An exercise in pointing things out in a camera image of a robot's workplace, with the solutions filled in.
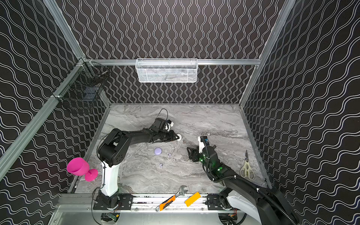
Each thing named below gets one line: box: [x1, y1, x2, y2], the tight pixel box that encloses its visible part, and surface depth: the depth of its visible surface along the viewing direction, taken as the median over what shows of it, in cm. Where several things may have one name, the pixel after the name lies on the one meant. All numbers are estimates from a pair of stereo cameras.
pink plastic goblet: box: [66, 157, 98, 182], surface depth 74 cm
